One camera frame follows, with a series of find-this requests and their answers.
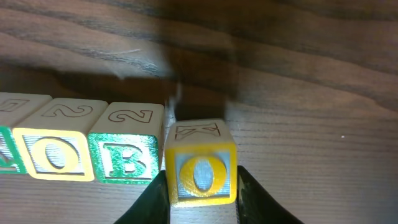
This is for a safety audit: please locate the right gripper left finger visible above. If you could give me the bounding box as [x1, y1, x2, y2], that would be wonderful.
[114, 170, 170, 224]

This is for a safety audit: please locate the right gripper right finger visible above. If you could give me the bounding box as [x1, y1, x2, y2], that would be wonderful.
[236, 166, 303, 224]

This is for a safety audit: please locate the green B block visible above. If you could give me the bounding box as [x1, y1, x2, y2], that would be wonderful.
[88, 102, 165, 184]

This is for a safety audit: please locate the yellow O block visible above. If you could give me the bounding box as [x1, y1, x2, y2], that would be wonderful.
[165, 119, 238, 207]
[12, 98, 108, 182]

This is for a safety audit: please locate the green R block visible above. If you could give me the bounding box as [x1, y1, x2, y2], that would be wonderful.
[0, 91, 53, 175]

